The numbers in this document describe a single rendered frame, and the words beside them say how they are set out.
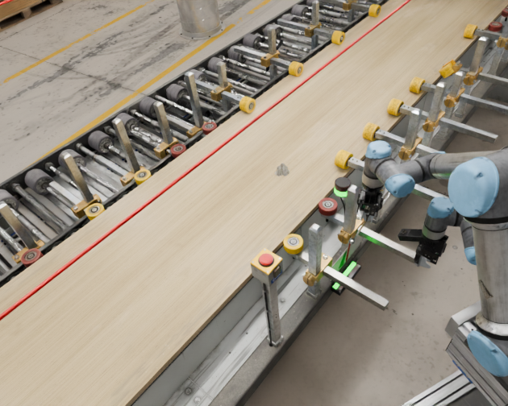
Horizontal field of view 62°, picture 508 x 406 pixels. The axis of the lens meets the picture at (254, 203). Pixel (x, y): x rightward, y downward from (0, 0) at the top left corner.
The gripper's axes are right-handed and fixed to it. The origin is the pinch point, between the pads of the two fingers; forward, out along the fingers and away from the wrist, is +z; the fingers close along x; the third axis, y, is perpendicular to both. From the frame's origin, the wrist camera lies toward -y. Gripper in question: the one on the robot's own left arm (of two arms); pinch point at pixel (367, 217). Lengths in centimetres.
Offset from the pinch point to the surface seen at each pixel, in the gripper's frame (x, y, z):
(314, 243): -15.5, 20.4, -3.1
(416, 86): 10, -106, 4
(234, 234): -51, 12, 12
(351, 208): -6.3, -2.9, -0.1
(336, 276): -6.7, 18.0, 16.8
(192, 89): -101, -60, -7
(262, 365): -26, 53, 33
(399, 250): 14.2, -0.2, 15.7
